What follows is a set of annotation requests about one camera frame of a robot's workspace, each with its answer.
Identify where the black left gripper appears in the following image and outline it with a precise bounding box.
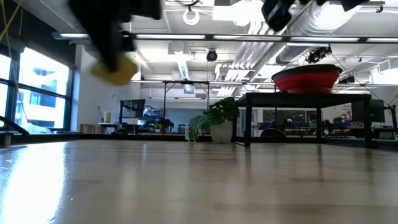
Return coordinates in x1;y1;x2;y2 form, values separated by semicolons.
93;29;137;72

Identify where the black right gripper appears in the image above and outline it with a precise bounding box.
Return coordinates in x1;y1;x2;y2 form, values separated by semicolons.
261;0;296;32

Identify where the yellow toy lemon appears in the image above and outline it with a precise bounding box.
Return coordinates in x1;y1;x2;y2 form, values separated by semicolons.
90;52;139;87

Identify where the red collapsible colander grey rim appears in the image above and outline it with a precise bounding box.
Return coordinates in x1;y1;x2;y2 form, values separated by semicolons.
271;63;343;95

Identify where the black monitor on arm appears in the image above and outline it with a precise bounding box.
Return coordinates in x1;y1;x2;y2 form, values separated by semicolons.
119;98;146;124

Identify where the long ceiling light bar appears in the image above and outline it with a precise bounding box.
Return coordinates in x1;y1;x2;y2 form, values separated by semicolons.
51;30;398;44

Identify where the black perforated metal shelf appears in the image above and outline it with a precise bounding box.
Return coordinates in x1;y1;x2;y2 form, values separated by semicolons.
234;92;373;149

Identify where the small dark potted plant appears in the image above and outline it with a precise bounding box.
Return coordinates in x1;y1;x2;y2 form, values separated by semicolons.
154;117;175;132

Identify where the black office chair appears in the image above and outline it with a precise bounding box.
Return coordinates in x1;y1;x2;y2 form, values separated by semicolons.
260;128;287;138

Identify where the artificial striped green leaf plant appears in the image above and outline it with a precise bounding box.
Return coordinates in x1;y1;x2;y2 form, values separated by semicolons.
187;96;241;144

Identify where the black monitor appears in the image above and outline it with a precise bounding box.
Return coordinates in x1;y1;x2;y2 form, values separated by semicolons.
351;98;386;123

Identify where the silver air duct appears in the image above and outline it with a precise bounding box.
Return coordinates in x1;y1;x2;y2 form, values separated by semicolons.
275;0;358;65

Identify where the white ring lamp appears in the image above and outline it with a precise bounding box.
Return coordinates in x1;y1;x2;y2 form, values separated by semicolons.
182;7;200;26

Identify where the black metal frame stand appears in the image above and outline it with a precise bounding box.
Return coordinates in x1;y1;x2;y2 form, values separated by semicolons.
162;80;211;125

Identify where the yellow hanging cable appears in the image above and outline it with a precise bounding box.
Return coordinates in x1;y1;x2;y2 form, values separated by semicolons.
0;0;23;43

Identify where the black aluminium rig frame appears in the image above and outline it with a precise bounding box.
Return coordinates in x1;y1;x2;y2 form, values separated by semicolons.
0;132;398;152

